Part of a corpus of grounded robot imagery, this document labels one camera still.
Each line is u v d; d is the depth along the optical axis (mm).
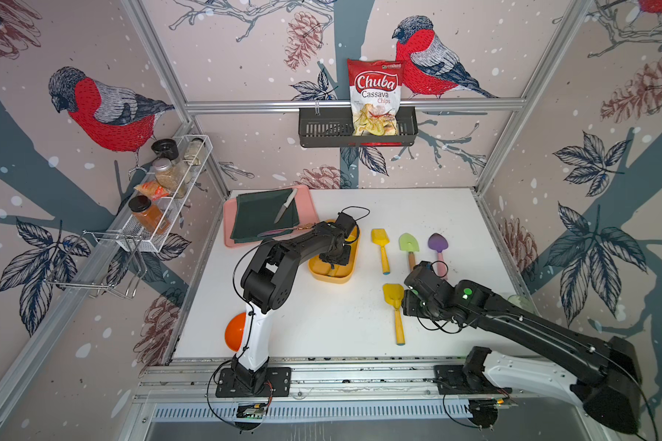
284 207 1141
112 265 661
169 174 714
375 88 816
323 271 930
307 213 1141
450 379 727
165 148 741
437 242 1035
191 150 856
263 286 547
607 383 385
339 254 869
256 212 1141
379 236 1057
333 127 1067
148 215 635
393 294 871
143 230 697
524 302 882
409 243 1031
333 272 925
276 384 730
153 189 703
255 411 700
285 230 1076
